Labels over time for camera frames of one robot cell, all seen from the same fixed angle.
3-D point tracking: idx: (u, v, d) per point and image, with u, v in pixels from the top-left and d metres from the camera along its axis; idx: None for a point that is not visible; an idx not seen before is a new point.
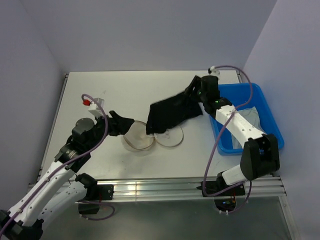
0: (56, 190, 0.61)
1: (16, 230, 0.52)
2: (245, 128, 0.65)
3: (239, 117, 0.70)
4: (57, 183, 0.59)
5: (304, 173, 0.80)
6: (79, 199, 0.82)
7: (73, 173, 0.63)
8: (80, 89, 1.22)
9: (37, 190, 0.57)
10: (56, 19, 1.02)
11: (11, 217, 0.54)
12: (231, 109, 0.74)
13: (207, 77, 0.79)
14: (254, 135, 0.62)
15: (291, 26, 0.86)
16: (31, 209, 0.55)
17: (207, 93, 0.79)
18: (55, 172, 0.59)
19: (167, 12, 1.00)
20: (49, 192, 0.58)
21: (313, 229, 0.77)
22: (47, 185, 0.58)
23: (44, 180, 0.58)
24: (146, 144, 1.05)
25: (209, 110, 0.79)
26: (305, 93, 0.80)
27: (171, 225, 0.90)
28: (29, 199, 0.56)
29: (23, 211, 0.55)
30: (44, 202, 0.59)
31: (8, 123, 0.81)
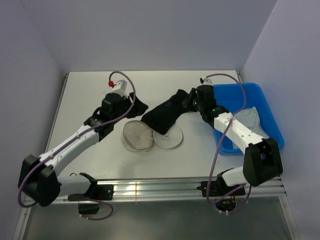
0: (79, 151, 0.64)
1: (46, 172, 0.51)
2: (244, 134, 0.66)
3: (237, 124, 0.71)
4: (84, 142, 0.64)
5: (305, 172, 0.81)
6: (80, 190, 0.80)
7: (96, 140, 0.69)
8: (80, 89, 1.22)
9: (67, 144, 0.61)
10: (56, 18, 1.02)
11: (42, 160, 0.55)
12: (229, 116, 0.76)
13: (202, 87, 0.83)
14: (254, 141, 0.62)
15: (291, 26, 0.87)
16: (61, 158, 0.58)
17: (204, 103, 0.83)
18: (85, 131, 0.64)
19: (168, 12, 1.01)
20: (76, 149, 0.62)
21: (313, 228, 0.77)
22: (77, 141, 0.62)
23: (74, 136, 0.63)
24: (145, 145, 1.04)
25: (208, 119, 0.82)
26: (305, 94, 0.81)
27: (171, 225, 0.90)
28: (59, 149, 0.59)
29: (54, 157, 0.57)
30: (69, 158, 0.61)
31: (8, 122, 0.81)
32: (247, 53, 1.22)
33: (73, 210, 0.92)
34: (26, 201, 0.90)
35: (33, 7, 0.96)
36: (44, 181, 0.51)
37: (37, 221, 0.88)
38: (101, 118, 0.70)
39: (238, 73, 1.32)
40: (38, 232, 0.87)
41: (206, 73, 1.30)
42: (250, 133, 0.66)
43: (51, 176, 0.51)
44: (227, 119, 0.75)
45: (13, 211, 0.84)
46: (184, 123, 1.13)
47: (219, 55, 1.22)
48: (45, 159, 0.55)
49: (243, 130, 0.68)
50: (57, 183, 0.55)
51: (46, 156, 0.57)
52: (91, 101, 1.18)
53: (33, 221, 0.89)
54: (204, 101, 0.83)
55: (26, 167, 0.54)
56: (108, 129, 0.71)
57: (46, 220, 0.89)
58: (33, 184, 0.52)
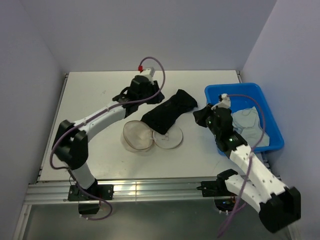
0: (108, 123, 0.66)
1: (79, 135, 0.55)
2: (265, 179, 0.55)
3: (258, 163, 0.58)
4: (113, 116, 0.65)
5: (305, 172, 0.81)
6: (85, 183, 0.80)
7: (122, 116, 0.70)
8: (80, 89, 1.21)
9: (98, 114, 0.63)
10: (56, 18, 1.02)
11: (76, 125, 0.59)
12: (248, 150, 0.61)
13: (221, 113, 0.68)
14: (277, 191, 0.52)
15: (291, 26, 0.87)
16: (93, 126, 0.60)
17: (220, 130, 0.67)
18: (114, 105, 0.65)
19: (168, 12, 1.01)
20: (106, 120, 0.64)
21: (312, 228, 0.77)
22: (107, 113, 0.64)
23: (104, 109, 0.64)
24: (146, 144, 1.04)
25: (223, 148, 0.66)
26: (305, 94, 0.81)
27: (172, 225, 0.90)
28: (92, 117, 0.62)
29: (86, 124, 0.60)
30: (99, 128, 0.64)
31: (8, 121, 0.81)
32: (247, 53, 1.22)
33: (73, 210, 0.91)
34: (26, 201, 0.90)
35: (33, 7, 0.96)
36: (77, 143, 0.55)
37: (37, 222, 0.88)
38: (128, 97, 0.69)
39: (238, 73, 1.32)
40: (38, 232, 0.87)
41: (206, 73, 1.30)
42: (272, 178, 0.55)
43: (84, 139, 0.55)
44: (246, 154, 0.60)
45: (13, 211, 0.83)
46: (184, 123, 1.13)
47: (219, 55, 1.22)
48: (78, 124, 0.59)
49: (263, 172, 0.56)
50: (85, 149, 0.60)
51: (80, 122, 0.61)
52: (91, 101, 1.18)
53: (33, 221, 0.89)
54: (222, 128, 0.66)
55: (61, 129, 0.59)
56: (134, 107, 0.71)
57: (46, 220, 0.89)
58: (66, 147, 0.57)
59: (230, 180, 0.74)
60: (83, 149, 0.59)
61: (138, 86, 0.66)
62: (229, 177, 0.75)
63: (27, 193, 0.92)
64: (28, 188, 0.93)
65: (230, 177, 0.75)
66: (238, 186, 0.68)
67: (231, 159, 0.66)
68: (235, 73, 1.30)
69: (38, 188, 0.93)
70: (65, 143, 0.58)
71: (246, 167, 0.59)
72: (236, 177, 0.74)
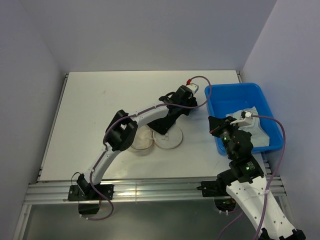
0: (152, 118, 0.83)
1: (131, 125, 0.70)
2: (276, 220, 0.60)
3: (272, 202, 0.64)
4: (158, 113, 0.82)
5: (305, 172, 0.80)
6: (98, 177, 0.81)
7: (162, 115, 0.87)
8: (80, 89, 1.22)
9: (147, 110, 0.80)
10: (56, 18, 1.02)
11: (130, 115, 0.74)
12: (263, 184, 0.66)
13: (241, 139, 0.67)
14: (286, 235, 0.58)
15: (291, 26, 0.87)
16: (142, 119, 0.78)
17: (237, 156, 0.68)
18: (161, 105, 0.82)
19: (167, 12, 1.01)
20: (152, 115, 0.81)
21: (311, 228, 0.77)
22: (153, 110, 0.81)
23: (152, 106, 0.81)
24: (146, 145, 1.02)
25: (236, 175, 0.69)
26: (305, 93, 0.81)
27: (171, 225, 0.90)
28: (141, 112, 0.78)
29: (137, 116, 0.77)
30: (146, 120, 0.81)
31: (8, 121, 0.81)
32: (247, 53, 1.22)
33: (73, 210, 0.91)
34: (26, 201, 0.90)
35: (33, 6, 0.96)
36: (127, 130, 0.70)
37: (37, 222, 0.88)
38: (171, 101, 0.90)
39: (238, 73, 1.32)
40: (38, 232, 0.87)
41: (206, 73, 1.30)
42: (283, 219, 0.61)
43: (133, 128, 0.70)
44: (261, 189, 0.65)
45: (13, 210, 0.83)
46: (184, 123, 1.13)
47: (219, 55, 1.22)
48: (132, 115, 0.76)
49: (276, 213, 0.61)
50: (132, 137, 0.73)
51: (133, 113, 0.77)
52: (91, 101, 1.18)
53: (33, 221, 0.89)
54: (239, 156, 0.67)
55: (117, 117, 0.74)
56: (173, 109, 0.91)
57: (46, 221, 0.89)
58: (117, 132, 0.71)
59: (232, 187, 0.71)
60: (130, 137, 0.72)
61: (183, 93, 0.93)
62: (231, 183, 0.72)
63: (27, 193, 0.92)
64: (28, 188, 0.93)
65: (232, 183, 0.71)
66: (242, 199, 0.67)
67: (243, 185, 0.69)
68: (235, 73, 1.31)
69: (38, 189, 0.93)
70: (117, 129, 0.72)
71: (258, 201, 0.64)
72: (239, 184, 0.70)
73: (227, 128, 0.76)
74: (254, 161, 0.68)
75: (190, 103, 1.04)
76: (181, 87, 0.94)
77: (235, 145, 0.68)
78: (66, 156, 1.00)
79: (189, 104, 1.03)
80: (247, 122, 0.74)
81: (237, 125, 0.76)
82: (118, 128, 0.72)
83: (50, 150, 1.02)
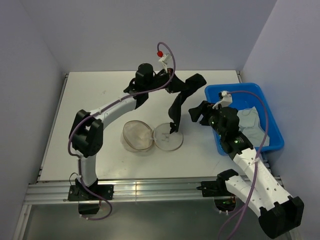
0: (120, 113, 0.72)
1: (96, 123, 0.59)
2: (269, 187, 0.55)
3: (262, 169, 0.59)
4: (125, 106, 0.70)
5: (305, 172, 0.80)
6: (88, 181, 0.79)
7: (133, 107, 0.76)
8: (80, 90, 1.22)
9: (112, 105, 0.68)
10: (55, 18, 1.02)
11: (93, 114, 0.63)
12: (253, 154, 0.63)
13: (226, 113, 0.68)
14: (281, 201, 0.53)
15: (291, 26, 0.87)
16: (107, 115, 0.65)
17: (226, 132, 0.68)
18: (126, 97, 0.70)
19: (168, 12, 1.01)
20: (118, 111, 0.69)
21: (309, 228, 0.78)
22: (119, 104, 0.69)
23: (117, 99, 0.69)
24: (145, 145, 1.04)
25: (227, 150, 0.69)
26: (304, 94, 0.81)
27: (171, 225, 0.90)
28: (106, 107, 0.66)
29: (102, 114, 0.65)
30: (113, 117, 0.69)
31: (8, 121, 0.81)
32: (247, 53, 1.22)
33: (73, 210, 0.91)
34: (26, 201, 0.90)
35: (33, 6, 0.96)
36: (92, 132, 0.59)
37: (38, 222, 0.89)
38: (138, 88, 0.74)
39: (238, 73, 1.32)
40: (38, 232, 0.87)
41: (206, 73, 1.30)
42: (276, 186, 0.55)
43: (100, 127, 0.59)
44: (251, 159, 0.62)
45: (14, 211, 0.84)
46: (185, 123, 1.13)
47: (219, 55, 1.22)
48: (94, 113, 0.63)
49: (267, 180, 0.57)
50: (101, 138, 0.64)
51: (95, 111, 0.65)
52: (91, 101, 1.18)
53: (33, 221, 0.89)
54: (227, 131, 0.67)
55: (78, 118, 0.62)
56: (143, 99, 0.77)
57: (46, 220, 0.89)
58: (82, 135, 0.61)
59: (230, 181, 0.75)
60: (98, 139, 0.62)
61: (142, 79, 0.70)
62: (229, 178, 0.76)
63: (27, 193, 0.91)
64: (28, 188, 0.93)
65: (231, 177, 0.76)
66: (238, 188, 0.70)
67: (238, 178, 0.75)
68: (235, 73, 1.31)
69: (38, 188, 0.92)
70: (81, 132, 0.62)
71: (250, 171, 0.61)
72: (237, 178, 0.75)
73: (212, 113, 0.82)
74: (242, 135, 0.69)
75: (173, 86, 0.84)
76: (138, 66, 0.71)
77: (222, 121, 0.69)
78: (66, 156, 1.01)
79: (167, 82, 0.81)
80: (226, 101, 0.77)
81: (220, 106, 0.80)
82: (82, 132, 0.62)
83: (50, 149, 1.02)
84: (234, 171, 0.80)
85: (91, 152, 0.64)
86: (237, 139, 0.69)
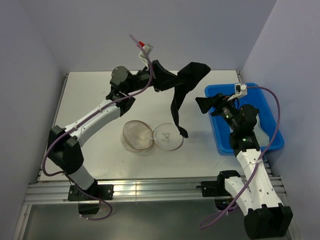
0: (103, 123, 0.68)
1: (71, 141, 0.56)
2: (263, 190, 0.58)
3: (262, 172, 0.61)
4: (107, 116, 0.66)
5: (306, 172, 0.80)
6: (86, 182, 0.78)
7: (118, 114, 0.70)
8: (80, 90, 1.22)
9: (90, 117, 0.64)
10: (55, 18, 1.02)
11: (67, 131, 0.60)
12: (256, 155, 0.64)
13: (246, 113, 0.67)
14: (270, 204, 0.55)
15: (291, 25, 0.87)
16: (84, 130, 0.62)
17: (239, 129, 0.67)
18: (107, 106, 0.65)
19: (168, 12, 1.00)
20: (99, 122, 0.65)
21: (309, 228, 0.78)
22: (99, 115, 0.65)
23: (97, 110, 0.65)
24: (145, 145, 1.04)
25: (232, 146, 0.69)
26: (305, 94, 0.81)
27: (171, 225, 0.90)
28: (83, 121, 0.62)
29: (78, 128, 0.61)
30: (93, 129, 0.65)
31: (8, 121, 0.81)
32: (247, 53, 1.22)
33: (73, 210, 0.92)
34: (26, 201, 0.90)
35: (33, 6, 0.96)
36: (68, 150, 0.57)
37: (38, 222, 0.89)
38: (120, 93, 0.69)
39: (238, 73, 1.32)
40: (38, 232, 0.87)
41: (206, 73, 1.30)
42: (270, 191, 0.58)
43: (74, 146, 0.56)
44: (254, 159, 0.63)
45: (13, 211, 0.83)
46: (185, 123, 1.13)
47: (219, 55, 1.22)
48: (69, 130, 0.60)
49: (263, 183, 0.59)
50: (80, 154, 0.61)
51: (71, 127, 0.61)
52: (91, 101, 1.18)
53: (33, 221, 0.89)
54: (241, 129, 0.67)
55: (52, 135, 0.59)
56: (128, 105, 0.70)
57: (46, 221, 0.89)
58: (59, 152, 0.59)
59: (230, 180, 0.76)
60: (76, 155, 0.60)
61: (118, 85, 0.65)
62: (230, 177, 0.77)
63: (27, 193, 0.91)
64: (28, 188, 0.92)
65: (231, 177, 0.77)
66: (235, 188, 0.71)
67: (238, 179, 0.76)
68: (235, 73, 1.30)
69: (38, 189, 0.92)
70: (58, 148, 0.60)
71: (248, 170, 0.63)
72: (237, 179, 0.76)
73: (226, 106, 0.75)
74: (252, 135, 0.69)
75: (163, 84, 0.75)
76: (111, 73, 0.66)
77: (239, 118, 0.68)
78: None
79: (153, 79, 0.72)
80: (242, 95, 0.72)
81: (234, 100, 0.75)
82: (59, 149, 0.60)
83: None
84: (236, 172, 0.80)
85: (72, 168, 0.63)
86: (245, 137, 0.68)
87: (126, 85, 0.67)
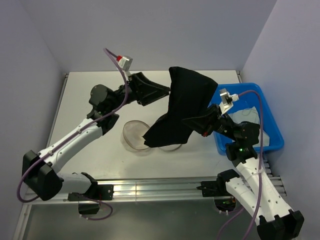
0: (84, 144, 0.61)
1: (44, 169, 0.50)
2: (271, 199, 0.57)
3: (266, 180, 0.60)
4: (87, 137, 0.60)
5: (306, 172, 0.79)
6: (82, 189, 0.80)
7: (101, 134, 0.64)
8: (80, 89, 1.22)
9: (68, 139, 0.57)
10: (55, 18, 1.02)
11: (41, 157, 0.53)
12: (256, 165, 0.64)
13: (249, 135, 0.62)
14: (281, 214, 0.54)
15: (291, 26, 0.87)
16: (61, 154, 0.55)
17: (238, 144, 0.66)
18: (87, 125, 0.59)
19: (168, 12, 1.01)
20: (77, 144, 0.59)
21: (309, 228, 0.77)
22: (78, 136, 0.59)
23: (75, 131, 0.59)
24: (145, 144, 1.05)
25: (231, 158, 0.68)
26: (305, 94, 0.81)
27: (171, 225, 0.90)
28: (59, 145, 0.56)
29: (54, 153, 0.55)
30: (71, 153, 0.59)
31: (8, 121, 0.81)
32: (247, 53, 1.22)
33: (73, 210, 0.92)
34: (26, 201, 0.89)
35: (34, 6, 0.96)
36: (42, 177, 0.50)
37: (37, 222, 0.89)
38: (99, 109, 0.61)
39: (238, 73, 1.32)
40: (38, 232, 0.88)
41: (206, 73, 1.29)
42: (278, 199, 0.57)
43: (49, 175, 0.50)
44: (255, 169, 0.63)
45: (14, 211, 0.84)
46: None
47: (218, 55, 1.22)
48: (44, 156, 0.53)
49: (270, 192, 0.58)
50: (59, 181, 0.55)
51: (45, 152, 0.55)
52: None
53: (32, 221, 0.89)
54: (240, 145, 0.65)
55: (26, 162, 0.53)
56: (112, 121, 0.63)
57: (46, 221, 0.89)
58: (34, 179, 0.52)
59: (231, 183, 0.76)
60: (54, 182, 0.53)
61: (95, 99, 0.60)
62: (230, 179, 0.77)
63: (26, 193, 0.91)
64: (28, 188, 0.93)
65: (232, 179, 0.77)
66: (237, 191, 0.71)
67: (239, 180, 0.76)
68: (235, 73, 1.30)
69: None
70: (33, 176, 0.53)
71: (253, 181, 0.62)
72: (238, 180, 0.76)
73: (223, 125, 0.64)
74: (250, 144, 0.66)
75: (144, 97, 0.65)
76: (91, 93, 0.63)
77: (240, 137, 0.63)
78: None
79: (133, 92, 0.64)
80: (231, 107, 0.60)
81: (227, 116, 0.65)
82: (34, 174, 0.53)
83: None
84: (234, 172, 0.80)
85: (50, 196, 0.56)
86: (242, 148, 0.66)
87: (109, 101, 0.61)
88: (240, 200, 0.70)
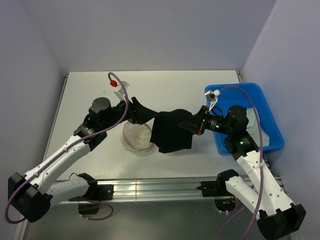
0: (72, 161, 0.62)
1: (31, 191, 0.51)
2: (273, 193, 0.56)
3: (267, 175, 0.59)
4: (74, 155, 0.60)
5: (306, 172, 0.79)
6: (80, 193, 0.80)
7: (89, 151, 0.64)
8: (80, 89, 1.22)
9: (54, 159, 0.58)
10: (55, 18, 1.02)
11: (27, 180, 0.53)
12: (258, 157, 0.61)
13: (236, 114, 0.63)
14: (283, 208, 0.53)
15: (291, 26, 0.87)
16: (47, 175, 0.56)
17: (233, 132, 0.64)
18: (74, 143, 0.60)
19: (168, 12, 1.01)
20: (64, 163, 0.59)
21: (309, 228, 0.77)
22: (65, 155, 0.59)
23: (62, 149, 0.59)
24: (145, 145, 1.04)
25: (232, 151, 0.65)
26: (305, 94, 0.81)
27: (171, 225, 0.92)
28: (45, 165, 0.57)
29: (40, 175, 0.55)
30: (58, 172, 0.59)
31: (8, 121, 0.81)
32: (247, 53, 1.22)
33: (73, 210, 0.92)
34: None
35: (33, 6, 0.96)
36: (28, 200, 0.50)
37: (37, 222, 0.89)
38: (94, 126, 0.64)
39: (238, 73, 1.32)
40: (39, 232, 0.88)
41: (205, 73, 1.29)
42: (279, 193, 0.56)
43: (35, 196, 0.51)
44: (256, 162, 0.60)
45: (14, 211, 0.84)
46: None
47: (218, 55, 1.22)
48: (30, 178, 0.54)
49: (272, 186, 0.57)
50: (46, 201, 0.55)
51: (31, 174, 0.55)
52: (91, 101, 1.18)
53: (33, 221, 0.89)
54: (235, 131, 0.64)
55: (12, 185, 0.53)
56: (100, 138, 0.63)
57: (46, 221, 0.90)
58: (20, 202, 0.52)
59: (230, 181, 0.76)
60: (41, 204, 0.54)
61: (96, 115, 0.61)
62: (230, 178, 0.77)
63: None
64: None
65: (231, 178, 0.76)
66: (237, 189, 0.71)
67: (239, 178, 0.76)
68: (235, 73, 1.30)
69: None
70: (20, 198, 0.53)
71: (254, 175, 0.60)
72: (237, 179, 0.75)
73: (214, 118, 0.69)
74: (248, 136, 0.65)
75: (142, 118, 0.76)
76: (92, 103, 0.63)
77: (230, 122, 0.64)
78: None
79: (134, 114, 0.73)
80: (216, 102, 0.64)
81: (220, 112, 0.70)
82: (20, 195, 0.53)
83: (50, 149, 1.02)
84: (234, 172, 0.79)
85: (38, 216, 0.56)
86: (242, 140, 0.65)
87: (106, 116, 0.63)
88: (240, 198, 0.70)
